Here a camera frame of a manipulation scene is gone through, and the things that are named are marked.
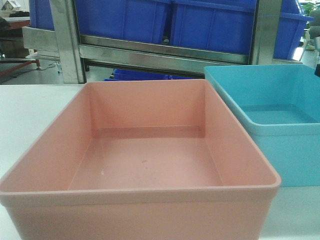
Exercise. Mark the pink plastic box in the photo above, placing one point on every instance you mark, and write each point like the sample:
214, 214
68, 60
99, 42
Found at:
142, 160

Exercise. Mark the light blue plastic box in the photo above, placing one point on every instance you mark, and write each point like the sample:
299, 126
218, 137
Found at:
279, 106

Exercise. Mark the stainless steel shelf rack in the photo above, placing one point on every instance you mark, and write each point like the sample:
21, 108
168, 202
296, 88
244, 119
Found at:
74, 51

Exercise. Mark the blue bin on floor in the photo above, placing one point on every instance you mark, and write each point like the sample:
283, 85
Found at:
133, 75

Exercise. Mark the blue storage bin left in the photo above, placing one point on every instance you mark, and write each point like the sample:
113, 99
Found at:
132, 20

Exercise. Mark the blue storage bin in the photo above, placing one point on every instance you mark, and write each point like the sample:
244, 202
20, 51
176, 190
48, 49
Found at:
291, 26
218, 25
132, 20

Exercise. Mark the blue storage bin far right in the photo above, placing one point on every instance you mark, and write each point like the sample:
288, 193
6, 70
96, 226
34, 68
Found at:
291, 26

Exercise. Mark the red metal workbench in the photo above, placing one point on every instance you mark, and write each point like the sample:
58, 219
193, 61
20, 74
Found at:
13, 54

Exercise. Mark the small house model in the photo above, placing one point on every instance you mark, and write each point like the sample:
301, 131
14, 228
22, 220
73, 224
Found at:
10, 5

